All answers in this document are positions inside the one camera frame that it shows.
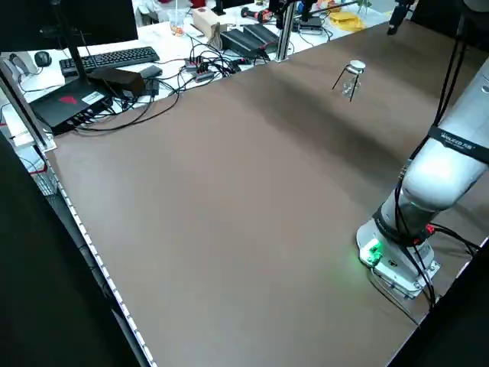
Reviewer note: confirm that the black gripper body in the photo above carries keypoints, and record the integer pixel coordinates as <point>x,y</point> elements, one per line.
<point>405,4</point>

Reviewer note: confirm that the black metal tripod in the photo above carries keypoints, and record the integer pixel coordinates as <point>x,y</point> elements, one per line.
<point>354,89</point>

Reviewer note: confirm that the clear glass alcohol lamp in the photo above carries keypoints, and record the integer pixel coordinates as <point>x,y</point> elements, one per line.
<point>349,87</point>

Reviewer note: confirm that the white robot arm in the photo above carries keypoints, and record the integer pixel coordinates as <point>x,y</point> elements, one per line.
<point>439,179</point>

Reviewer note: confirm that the black docking station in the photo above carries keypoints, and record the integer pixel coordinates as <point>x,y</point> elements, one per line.
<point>310,25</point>

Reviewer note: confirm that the red and black tool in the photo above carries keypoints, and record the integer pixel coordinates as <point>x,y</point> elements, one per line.
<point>256,13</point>

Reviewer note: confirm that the yellow plastic container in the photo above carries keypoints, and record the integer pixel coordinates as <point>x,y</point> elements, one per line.
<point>347,21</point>

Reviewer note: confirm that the brown pouch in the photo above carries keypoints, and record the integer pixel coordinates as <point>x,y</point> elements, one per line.
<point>216,36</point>

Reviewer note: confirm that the tan cardboard box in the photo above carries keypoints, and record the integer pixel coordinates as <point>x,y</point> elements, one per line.
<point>208,19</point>

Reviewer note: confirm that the grey usb hub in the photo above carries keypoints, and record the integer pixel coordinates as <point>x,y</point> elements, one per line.
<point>200,70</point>

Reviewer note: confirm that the clear plastic cup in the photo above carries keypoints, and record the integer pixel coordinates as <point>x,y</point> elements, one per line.
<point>176,25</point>

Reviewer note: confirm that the small black adapter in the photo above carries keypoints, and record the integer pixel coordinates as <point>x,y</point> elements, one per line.
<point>152,70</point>

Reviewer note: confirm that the black keyboard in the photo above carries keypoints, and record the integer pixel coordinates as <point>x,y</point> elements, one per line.
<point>111,57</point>

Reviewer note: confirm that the dark brown box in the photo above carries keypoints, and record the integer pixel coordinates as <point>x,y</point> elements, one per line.
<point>118,80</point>

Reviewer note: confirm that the black computer monitor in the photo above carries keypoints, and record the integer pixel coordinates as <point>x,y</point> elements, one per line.
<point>76,19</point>

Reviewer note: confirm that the black box with red logo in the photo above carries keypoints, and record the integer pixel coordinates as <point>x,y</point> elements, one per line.
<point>65,107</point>

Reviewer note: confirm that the black computer mouse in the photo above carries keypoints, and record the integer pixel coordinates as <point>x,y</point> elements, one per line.
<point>43,58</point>

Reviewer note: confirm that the grey headset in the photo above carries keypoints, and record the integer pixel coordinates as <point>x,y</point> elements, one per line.
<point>23,63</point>

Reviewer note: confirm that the aluminium frame post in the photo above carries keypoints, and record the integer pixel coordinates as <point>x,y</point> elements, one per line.
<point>26,107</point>
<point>287,38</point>

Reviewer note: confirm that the aluminium table edge rail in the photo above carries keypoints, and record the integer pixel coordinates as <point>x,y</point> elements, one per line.
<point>95,260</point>

